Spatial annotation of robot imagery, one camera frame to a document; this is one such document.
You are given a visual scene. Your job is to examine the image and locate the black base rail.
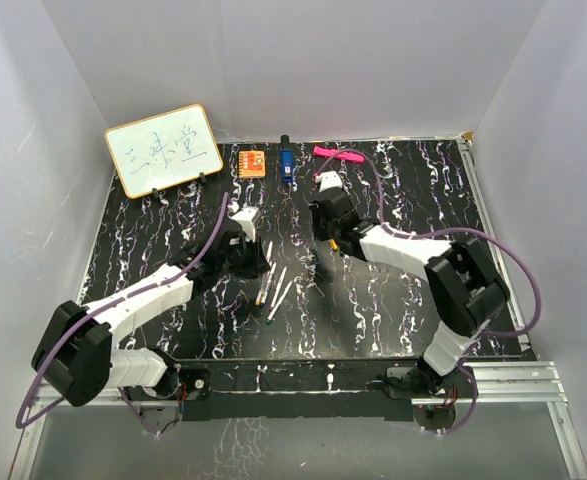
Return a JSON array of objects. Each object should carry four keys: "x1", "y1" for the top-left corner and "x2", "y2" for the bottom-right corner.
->
[{"x1": 122, "y1": 357, "x2": 479, "y2": 424}]

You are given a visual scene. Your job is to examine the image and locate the orange small notebook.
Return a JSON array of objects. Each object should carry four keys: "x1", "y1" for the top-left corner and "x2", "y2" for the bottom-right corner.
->
[{"x1": 238, "y1": 150, "x2": 266, "y2": 179}]

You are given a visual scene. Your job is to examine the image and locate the pink flat tool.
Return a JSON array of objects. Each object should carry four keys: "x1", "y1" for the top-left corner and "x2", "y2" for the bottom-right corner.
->
[{"x1": 313, "y1": 145, "x2": 365, "y2": 164}]

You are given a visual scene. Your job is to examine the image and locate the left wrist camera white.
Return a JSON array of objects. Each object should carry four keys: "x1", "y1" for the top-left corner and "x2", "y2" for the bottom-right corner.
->
[{"x1": 227, "y1": 202, "x2": 260, "y2": 242}]

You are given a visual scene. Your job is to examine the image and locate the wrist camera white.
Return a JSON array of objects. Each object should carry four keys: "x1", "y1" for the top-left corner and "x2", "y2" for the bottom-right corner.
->
[
  {"x1": 314, "y1": 171, "x2": 343, "y2": 192},
  {"x1": 227, "y1": 202, "x2": 260, "y2": 242}
]

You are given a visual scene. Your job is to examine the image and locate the white pen orange end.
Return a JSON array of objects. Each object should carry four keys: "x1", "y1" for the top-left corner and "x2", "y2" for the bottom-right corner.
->
[{"x1": 255, "y1": 261, "x2": 277, "y2": 306}]

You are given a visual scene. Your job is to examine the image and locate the purple cable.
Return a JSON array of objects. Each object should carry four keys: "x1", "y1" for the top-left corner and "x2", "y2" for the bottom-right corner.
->
[
  {"x1": 317, "y1": 148, "x2": 543, "y2": 436},
  {"x1": 15, "y1": 193, "x2": 234, "y2": 437}
]

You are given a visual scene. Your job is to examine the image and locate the white pen green end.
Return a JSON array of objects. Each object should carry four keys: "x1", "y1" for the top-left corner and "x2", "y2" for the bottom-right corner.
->
[{"x1": 266, "y1": 280, "x2": 294, "y2": 324}]

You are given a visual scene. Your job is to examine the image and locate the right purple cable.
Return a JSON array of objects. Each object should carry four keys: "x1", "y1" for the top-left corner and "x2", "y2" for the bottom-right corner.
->
[{"x1": 317, "y1": 148, "x2": 543, "y2": 436}]

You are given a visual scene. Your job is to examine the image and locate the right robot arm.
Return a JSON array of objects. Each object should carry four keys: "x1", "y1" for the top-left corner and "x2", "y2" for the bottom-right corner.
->
[{"x1": 310, "y1": 187, "x2": 510, "y2": 397}]

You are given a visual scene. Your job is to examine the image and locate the white pen magenta end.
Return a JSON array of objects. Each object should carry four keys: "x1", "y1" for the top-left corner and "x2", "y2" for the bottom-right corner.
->
[{"x1": 269, "y1": 266, "x2": 288, "y2": 312}]

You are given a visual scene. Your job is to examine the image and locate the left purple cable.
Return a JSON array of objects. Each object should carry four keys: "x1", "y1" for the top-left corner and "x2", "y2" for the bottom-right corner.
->
[{"x1": 15, "y1": 193, "x2": 234, "y2": 437}]

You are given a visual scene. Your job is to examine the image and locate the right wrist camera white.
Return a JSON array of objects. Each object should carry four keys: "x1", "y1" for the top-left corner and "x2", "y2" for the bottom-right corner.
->
[{"x1": 314, "y1": 171, "x2": 343, "y2": 192}]

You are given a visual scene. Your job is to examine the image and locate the white board yellow frame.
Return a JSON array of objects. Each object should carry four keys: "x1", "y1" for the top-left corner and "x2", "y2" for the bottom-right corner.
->
[{"x1": 104, "y1": 104, "x2": 224, "y2": 199}]

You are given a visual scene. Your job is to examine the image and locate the blue stapler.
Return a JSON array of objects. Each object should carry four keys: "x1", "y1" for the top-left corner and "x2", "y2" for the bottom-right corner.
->
[{"x1": 280, "y1": 135, "x2": 295, "y2": 184}]

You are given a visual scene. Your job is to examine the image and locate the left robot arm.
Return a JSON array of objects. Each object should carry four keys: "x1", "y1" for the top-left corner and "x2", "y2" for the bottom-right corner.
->
[{"x1": 31, "y1": 207, "x2": 269, "y2": 407}]

